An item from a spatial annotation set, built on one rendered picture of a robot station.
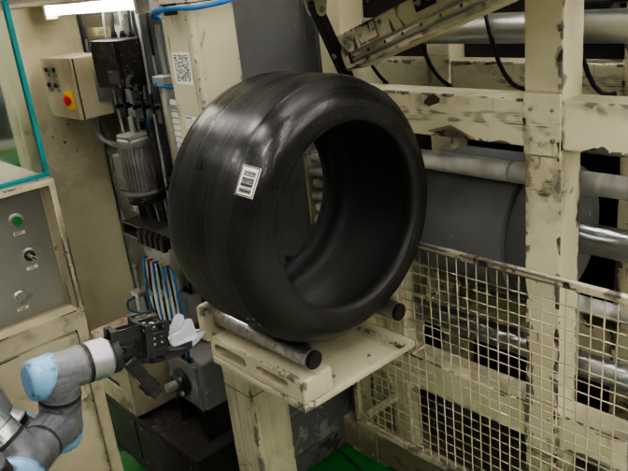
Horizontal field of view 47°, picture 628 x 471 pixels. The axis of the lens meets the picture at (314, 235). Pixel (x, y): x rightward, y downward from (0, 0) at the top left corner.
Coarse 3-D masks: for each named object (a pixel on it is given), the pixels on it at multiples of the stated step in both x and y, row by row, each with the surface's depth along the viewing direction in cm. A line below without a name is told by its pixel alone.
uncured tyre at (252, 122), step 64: (192, 128) 152; (256, 128) 138; (320, 128) 142; (384, 128) 155; (192, 192) 145; (256, 192) 136; (384, 192) 183; (192, 256) 149; (256, 256) 138; (320, 256) 189; (384, 256) 180; (320, 320) 153
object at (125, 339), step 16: (128, 320) 139; (144, 320) 139; (160, 320) 140; (112, 336) 132; (128, 336) 134; (144, 336) 136; (160, 336) 139; (128, 352) 135; (144, 352) 137; (160, 352) 138
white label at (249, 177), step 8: (248, 168) 135; (256, 168) 135; (240, 176) 136; (248, 176) 135; (256, 176) 134; (240, 184) 136; (248, 184) 135; (256, 184) 134; (240, 192) 135; (248, 192) 135
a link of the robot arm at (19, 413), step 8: (0, 384) 135; (0, 392) 133; (0, 400) 132; (8, 400) 135; (8, 408) 134; (16, 408) 136; (16, 416) 134; (24, 416) 136; (32, 416) 140; (24, 424) 135
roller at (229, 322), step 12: (228, 324) 175; (240, 324) 172; (252, 336) 168; (264, 336) 165; (276, 348) 162; (288, 348) 159; (300, 348) 157; (312, 348) 157; (300, 360) 156; (312, 360) 155
